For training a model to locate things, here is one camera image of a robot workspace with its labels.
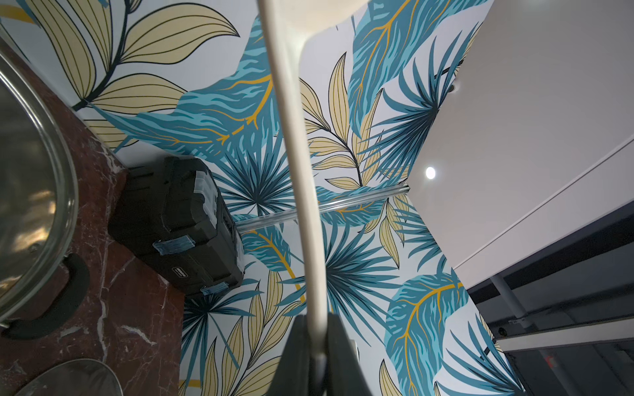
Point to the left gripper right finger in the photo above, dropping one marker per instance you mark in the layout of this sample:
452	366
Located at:
344	375

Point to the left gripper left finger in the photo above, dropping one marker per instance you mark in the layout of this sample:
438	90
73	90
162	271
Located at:
293	370

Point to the glass pot lid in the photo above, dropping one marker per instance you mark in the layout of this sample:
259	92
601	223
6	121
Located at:
77	377

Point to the stainless steel pot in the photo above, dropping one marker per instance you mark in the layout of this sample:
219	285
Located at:
39	210

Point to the cream spoon grey handle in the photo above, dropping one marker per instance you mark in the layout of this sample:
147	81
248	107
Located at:
287	26

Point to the black plastic toolbox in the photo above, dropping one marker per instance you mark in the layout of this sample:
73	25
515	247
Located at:
172	216

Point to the right aluminium corner post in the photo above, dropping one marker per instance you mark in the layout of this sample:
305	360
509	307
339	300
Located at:
247	225

